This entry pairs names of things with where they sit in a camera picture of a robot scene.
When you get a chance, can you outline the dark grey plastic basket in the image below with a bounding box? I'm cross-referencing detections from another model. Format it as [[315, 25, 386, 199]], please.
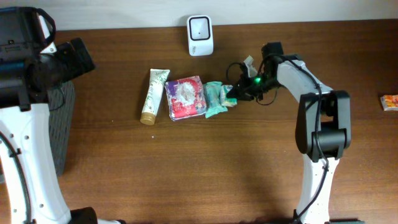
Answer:
[[48, 81, 76, 177]]

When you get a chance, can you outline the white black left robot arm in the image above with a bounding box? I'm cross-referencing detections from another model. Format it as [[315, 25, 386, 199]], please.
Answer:
[[1, 7, 100, 223]]

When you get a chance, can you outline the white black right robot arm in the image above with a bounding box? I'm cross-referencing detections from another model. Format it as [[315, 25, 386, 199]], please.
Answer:
[[227, 42, 351, 223]]

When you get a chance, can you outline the white barcode scanner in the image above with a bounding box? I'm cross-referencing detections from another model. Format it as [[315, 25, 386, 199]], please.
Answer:
[[187, 15, 214, 57]]

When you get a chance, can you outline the orange tissue pack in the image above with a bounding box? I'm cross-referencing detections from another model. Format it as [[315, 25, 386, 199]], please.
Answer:
[[380, 95, 398, 111]]

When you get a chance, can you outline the teal wet wipes pack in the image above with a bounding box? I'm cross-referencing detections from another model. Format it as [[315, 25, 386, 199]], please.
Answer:
[[203, 82, 228, 118]]

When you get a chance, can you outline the white Pantene tube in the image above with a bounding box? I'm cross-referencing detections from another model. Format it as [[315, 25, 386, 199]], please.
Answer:
[[140, 68, 170, 125]]

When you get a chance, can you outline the green tissue pack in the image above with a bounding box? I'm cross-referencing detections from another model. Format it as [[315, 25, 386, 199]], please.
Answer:
[[220, 85, 238, 107]]

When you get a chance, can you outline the red purple pad package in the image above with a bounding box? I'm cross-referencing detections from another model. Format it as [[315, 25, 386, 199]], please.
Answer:
[[165, 76, 207, 121]]

